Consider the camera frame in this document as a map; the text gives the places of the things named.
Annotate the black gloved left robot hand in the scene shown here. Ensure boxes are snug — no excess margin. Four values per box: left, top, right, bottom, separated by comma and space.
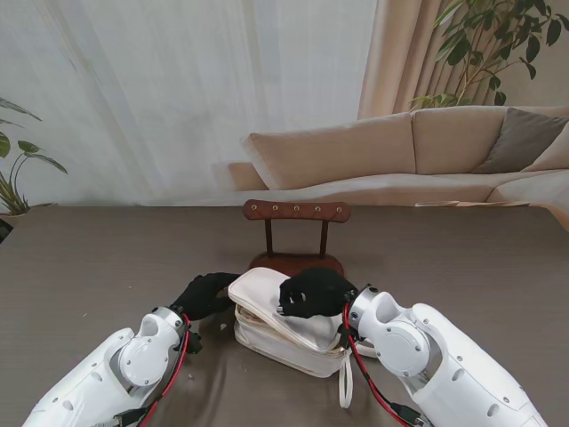
171, 271, 241, 324

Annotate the beige sofa cushion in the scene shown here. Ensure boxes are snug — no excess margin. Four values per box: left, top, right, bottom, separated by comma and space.
522, 133, 569, 173

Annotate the white sheer curtain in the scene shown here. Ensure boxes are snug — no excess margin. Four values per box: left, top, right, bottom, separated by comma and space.
0, 0, 379, 208

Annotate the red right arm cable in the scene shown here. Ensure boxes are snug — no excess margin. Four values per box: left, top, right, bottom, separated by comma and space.
340, 302, 428, 427

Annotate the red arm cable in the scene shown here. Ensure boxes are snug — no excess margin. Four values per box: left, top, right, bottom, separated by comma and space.
132, 313, 193, 427
340, 302, 428, 427

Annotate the broad-leaf green houseplant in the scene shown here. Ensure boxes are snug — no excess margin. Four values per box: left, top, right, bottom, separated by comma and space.
0, 96, 68, 214

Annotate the brown wooden jewelry stand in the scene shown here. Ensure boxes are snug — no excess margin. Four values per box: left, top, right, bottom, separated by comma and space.
243, 198, 352, 278

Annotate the beige drape curtain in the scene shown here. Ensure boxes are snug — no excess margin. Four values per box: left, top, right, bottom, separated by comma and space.
357, 0, 569, 120

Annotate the red left arm cable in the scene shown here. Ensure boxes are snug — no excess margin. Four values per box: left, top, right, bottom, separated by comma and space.
132, 313, 193, 427

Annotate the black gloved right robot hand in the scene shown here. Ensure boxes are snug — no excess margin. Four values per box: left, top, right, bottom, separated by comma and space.
277, 266, 357, 320

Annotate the beige plant pot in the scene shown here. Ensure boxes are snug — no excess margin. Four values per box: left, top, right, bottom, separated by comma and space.
0, 211, 30, 229

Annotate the tall dark green leafy plant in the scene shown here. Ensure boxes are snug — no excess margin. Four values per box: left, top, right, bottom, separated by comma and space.
408, 0, 569, 112

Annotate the grey sofa cushion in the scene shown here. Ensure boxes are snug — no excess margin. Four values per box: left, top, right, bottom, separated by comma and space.
473, 107, 569, 175

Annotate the white leather handbag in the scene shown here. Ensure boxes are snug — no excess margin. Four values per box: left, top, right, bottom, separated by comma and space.
228, 266, 379, 409

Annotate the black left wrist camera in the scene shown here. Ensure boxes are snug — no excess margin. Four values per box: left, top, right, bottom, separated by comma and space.
187, 329, 204, 358

